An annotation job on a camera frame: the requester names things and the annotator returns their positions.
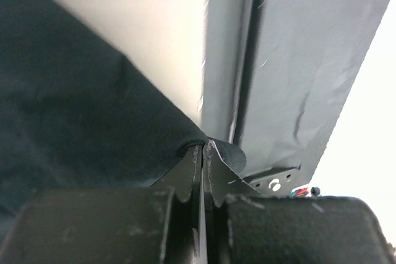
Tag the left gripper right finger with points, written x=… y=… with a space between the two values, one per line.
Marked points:
x=244 y=226

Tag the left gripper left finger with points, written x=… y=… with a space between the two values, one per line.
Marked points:
x=156 y=224

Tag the black t shirt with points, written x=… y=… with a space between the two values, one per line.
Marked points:
x=75 y=112

